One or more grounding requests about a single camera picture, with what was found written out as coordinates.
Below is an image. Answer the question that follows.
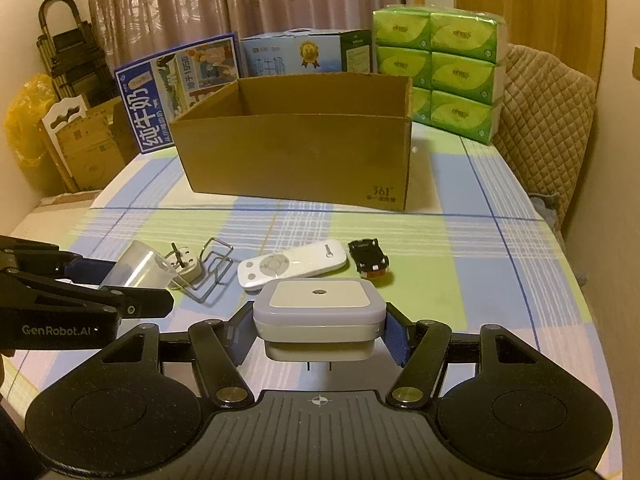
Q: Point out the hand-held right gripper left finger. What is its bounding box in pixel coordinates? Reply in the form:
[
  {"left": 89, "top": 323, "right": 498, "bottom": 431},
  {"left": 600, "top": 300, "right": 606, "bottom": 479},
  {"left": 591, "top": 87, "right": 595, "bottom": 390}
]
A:
[{"left": 100, "top": 301, "right": 257, "bottom": 409}]

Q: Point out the large blue milk carton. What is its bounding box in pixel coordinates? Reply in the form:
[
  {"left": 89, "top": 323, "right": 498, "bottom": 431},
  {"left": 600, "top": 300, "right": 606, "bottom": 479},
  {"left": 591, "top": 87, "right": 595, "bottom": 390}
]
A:
[{"left": 114, "top": 33, "right": 238, "bottom": 156}]

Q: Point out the stack of green tissue packs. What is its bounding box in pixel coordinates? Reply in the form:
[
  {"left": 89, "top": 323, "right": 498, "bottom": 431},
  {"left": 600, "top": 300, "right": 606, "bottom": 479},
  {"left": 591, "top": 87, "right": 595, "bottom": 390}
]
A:
[{"left": 372, "top": 5, "right": 507, "bottom": 146}]

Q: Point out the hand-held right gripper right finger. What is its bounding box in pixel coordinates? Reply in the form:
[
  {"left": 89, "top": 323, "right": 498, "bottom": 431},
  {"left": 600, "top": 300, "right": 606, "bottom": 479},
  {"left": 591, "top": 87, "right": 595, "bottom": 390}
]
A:
[{"left": 382, "top": 301, "right": 543, "bottom": 409}]

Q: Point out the brown cardboard box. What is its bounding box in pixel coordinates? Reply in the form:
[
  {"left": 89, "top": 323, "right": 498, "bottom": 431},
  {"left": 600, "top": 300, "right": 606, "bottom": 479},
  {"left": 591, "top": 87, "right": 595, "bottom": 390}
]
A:
[{"left": 170, "top": 72, "right": 414, "bottom": 211}]

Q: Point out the beige quilted chair cover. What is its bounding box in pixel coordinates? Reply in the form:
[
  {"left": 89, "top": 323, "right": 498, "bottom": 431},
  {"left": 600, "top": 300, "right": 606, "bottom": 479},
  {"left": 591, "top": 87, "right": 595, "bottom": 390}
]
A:
[{"left": 492, "top": 44, "right": 598, "bottom": 236}]

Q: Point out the black folding cart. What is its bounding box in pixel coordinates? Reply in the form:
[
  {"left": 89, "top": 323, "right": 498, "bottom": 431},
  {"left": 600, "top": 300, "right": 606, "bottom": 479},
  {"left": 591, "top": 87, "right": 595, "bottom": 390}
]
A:
[{"left": 37, "top": 0, "right": 108, "bottom": 106}]

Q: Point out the printed cardboard carton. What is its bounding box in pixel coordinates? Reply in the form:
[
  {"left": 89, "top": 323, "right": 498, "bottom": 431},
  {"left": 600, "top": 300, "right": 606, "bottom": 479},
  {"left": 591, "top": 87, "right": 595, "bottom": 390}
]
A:
[{"left": 55, "top": 110, "right": 126, "bottom": 193}]

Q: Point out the yellow plastic bag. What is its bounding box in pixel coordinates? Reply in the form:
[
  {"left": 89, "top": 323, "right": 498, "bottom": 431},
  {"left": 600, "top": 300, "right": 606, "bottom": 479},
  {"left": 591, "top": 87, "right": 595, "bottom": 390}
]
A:
[{"left": 4, "top": 74, "right": 53, "bottom": 196}]

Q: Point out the white remote control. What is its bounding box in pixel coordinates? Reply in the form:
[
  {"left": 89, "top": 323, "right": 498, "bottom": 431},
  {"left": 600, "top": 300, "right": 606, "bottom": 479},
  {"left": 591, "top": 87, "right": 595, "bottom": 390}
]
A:
[{"left": 237, "top": 241, "right": 347, "bottom": 293}]

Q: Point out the metal wire clip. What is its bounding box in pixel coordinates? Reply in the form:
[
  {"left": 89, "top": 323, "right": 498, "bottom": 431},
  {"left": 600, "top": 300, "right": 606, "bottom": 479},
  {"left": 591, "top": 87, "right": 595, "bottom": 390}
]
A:
[{"left": 187, "top": 237, "right": 235, "bottom": 306}]

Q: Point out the wooden door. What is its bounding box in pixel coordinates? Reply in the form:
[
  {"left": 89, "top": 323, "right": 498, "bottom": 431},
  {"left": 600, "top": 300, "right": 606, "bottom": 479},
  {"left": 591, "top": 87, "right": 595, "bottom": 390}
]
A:
[{"left": 452, "top": 0, "right": 608, "bottom": 86}]

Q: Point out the black toy car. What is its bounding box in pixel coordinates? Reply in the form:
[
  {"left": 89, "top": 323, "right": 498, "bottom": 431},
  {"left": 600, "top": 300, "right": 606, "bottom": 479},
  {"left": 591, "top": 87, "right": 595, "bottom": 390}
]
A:
[{"left": 348, "top": 239, "right": 391, "bottom": 280}]

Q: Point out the white plug-in night light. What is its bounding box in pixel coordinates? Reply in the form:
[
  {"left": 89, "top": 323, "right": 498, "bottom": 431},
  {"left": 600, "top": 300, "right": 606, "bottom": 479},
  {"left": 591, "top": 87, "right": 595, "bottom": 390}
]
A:
[{"left": 252, "top": 278, "right": 387, "bottom": 372}]

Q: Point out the grey blue cloth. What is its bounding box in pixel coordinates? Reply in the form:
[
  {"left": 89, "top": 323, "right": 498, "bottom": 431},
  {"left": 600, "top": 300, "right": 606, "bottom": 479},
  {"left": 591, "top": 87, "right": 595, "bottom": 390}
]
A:
[{"left": 530, "top": 192, "right": 561, "bottom": 228}]

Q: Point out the plain brown cardboard carton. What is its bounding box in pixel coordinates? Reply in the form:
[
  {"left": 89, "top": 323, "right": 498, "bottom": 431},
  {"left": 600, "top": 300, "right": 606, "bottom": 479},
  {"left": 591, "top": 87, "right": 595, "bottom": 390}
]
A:
[{"left": 85, "top": 96, "right": 138, "bottom": 161}]

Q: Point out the clear plastic cup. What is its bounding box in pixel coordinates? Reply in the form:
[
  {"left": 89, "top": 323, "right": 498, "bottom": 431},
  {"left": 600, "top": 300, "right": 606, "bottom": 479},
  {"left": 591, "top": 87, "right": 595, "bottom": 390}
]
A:
[{"left": 99, "top": 240, "right": 176, "bottom": 291}]

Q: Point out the light blue milk carton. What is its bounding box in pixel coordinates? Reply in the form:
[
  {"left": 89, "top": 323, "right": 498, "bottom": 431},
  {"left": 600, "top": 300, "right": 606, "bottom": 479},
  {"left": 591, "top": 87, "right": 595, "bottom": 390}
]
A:
[{"left": 239, "top": 29, "right": 373, "bottom": 81}]

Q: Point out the white cut-out board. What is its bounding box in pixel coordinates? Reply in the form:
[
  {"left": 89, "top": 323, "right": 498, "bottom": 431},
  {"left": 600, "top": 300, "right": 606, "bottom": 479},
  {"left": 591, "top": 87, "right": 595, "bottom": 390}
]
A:
[{"left": 39, "top": 97, "right": 88, "bottom": 193}]

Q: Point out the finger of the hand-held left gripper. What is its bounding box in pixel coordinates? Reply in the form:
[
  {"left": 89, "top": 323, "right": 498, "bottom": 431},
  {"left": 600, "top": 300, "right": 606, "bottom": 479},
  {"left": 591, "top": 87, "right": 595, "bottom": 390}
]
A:
[
  {"left": 0, "top": 234, "right": 115, "bottom": 287},
  {"left": 0, "top": 271, "right": 175, "bottom": 319}
]

